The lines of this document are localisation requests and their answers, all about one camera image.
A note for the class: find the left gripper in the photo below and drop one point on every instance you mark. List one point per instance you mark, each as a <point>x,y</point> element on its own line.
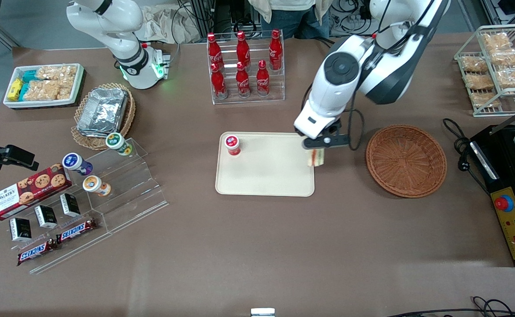
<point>333,129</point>

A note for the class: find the triangle sandwich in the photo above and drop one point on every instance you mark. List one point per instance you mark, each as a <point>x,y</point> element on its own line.
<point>316,158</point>

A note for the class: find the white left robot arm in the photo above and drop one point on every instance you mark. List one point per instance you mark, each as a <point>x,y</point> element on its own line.
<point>350,48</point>

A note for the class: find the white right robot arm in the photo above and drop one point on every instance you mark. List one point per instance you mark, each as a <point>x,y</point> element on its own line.
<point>107,17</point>

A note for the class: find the oval light wicker basket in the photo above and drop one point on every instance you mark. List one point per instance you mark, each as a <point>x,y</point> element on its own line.
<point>129,119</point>

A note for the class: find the cream rectangular plastic tray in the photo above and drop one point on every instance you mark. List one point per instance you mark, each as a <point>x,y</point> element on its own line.
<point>266,176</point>

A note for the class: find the round brown wicker basket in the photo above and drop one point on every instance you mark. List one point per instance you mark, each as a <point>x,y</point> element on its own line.
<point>389,176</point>

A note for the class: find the crumpled white cloth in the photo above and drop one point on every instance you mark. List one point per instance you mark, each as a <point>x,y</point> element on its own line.
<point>169,24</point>

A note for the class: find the red cola bottle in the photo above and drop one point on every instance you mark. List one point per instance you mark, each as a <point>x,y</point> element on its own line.
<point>218,83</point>
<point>242,52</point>
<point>262,81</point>
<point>214,53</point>
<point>242,81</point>
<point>276,53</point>

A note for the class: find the stack of foil trays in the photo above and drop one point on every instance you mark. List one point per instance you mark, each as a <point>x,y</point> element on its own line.
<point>103,112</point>

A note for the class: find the clear acrylic bottle rack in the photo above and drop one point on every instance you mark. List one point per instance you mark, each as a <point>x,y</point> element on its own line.
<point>248,100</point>

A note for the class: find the green lid yogurt cup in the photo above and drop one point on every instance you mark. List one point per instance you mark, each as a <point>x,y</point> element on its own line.
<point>117,141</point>

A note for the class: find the white rectangular bin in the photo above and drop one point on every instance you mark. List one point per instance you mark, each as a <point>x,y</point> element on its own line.
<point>76,94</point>

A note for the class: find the red lid yogurt cup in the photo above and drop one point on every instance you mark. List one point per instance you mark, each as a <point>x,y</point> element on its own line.
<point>232,144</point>

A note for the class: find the bagged peanut brittle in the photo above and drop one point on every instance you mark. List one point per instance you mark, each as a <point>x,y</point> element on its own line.
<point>48,90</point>
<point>57,72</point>

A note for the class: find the person in jeans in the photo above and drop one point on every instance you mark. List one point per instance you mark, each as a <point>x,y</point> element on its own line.
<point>292,20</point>

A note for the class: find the blue lid yogurt cup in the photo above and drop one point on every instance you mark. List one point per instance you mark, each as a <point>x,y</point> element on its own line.
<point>74,162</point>

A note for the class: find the teal snack packet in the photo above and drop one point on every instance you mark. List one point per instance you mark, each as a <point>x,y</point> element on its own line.
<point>24,91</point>
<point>29,76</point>

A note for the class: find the orange lid yogurt cup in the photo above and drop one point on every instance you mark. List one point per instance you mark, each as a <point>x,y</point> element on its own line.
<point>94,185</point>

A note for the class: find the clear acrylic step shelf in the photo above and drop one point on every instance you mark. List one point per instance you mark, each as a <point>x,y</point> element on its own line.
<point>129,198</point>

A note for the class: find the yellow snack packet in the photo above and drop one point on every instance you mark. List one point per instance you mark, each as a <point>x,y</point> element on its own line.
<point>15,89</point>

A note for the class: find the small black box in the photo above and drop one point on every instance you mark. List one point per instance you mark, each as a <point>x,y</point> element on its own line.
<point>20,229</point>
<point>70,204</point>
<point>46,216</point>

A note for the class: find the black clamp device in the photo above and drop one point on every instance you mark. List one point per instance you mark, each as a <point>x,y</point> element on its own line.
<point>10,156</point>

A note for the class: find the Snickers chocolate bar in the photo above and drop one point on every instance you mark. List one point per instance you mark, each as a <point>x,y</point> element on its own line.
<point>76,230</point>
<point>37,252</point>

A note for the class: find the red Walkers cookie box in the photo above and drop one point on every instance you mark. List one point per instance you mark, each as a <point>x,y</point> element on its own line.
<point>24,193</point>

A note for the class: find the black sealing machine yellow panel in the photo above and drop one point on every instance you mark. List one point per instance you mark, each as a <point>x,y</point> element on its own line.
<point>504,176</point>

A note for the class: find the small white box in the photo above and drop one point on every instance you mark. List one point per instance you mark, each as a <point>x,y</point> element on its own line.
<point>262,312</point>

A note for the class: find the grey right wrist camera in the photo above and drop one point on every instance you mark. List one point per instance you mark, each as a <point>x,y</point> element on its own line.
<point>164,59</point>

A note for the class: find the dark grey left wrist camera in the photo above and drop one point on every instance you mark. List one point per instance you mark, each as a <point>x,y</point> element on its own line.
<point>319,142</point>

